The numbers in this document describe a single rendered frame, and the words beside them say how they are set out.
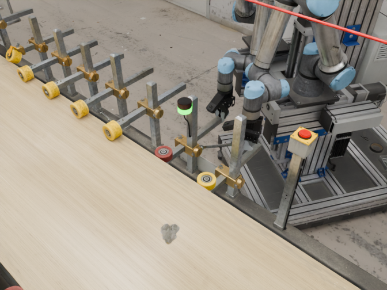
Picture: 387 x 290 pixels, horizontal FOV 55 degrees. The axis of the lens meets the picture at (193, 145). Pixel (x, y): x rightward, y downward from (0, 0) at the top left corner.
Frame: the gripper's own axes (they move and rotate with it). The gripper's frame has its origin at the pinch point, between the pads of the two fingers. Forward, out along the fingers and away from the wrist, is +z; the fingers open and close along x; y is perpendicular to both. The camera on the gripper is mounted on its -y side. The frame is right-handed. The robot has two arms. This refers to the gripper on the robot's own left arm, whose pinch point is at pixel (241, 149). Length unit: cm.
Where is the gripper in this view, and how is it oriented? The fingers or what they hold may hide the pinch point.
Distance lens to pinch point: 170.0
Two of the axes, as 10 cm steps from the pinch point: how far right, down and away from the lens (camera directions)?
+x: 3.6, -6.3, 6.9
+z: -0.1, 7.4, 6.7
